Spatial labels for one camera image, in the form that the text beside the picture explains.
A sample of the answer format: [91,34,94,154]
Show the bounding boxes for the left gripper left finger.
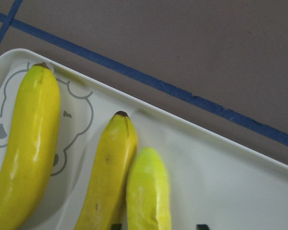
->
[110,223,122,230]

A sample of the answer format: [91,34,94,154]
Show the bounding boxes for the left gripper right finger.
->
[196,224,210,230]

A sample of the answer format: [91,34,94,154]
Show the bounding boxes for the white bear tray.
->
[0,49,288,230]

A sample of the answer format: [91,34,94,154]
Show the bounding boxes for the yellow banana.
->
[74,111,138,230]
[126,147,172,230]
[0,63,60,230]

